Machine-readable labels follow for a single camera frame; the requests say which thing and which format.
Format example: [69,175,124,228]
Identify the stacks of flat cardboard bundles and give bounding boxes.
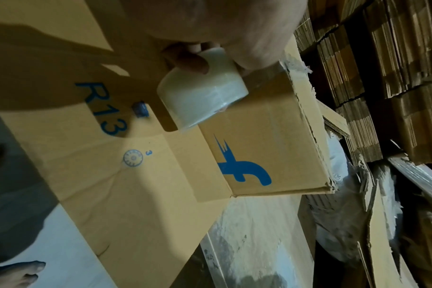
[294,0,432,169]

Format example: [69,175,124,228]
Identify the person's left hand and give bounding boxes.
[120,0,310,75]

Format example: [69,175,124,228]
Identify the clear tape roll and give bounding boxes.
[157,46,250,130]

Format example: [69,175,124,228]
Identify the white plastic sack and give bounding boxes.
[304,132,405,265]

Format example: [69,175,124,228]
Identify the person's bare foot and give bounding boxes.
[0,260,47,288]

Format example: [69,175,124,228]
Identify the yellow cardboard box blue marks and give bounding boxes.
[0,0,338,288]

